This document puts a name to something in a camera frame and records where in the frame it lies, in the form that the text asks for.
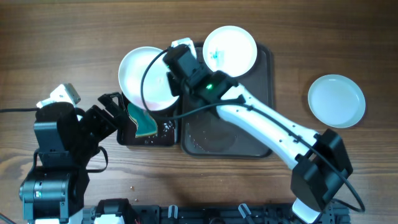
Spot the white plate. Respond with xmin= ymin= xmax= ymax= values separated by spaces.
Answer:
xmin=308 ymin=74 xmax=366 ymax=128
xmin=118 ymin=47 xmax=178 ymax=111
xmin=202 ymin=26 xmax=257 ymax=77

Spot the green yellow sponge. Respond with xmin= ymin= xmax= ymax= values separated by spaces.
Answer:
xmin=127 ymin=103 xmax=158 ymax=138

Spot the white plate top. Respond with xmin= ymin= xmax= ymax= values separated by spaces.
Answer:
xmin=202 ymin=26 xmax=257 ymax=77

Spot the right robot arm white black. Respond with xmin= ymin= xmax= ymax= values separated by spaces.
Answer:
xmin=167 ymin=71 xmax=353 ymax=223

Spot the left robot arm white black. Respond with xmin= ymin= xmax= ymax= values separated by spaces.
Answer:
xmin=19 ymin=92 xmax=127 ymax=223

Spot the black water basin tray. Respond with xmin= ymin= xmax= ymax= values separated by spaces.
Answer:
xmin=117 ymin=94 xmax=181 ymax=146

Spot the large brown serving tray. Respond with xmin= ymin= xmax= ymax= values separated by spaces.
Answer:
xmin=180 ymin=43 xmax=275 ymax=159

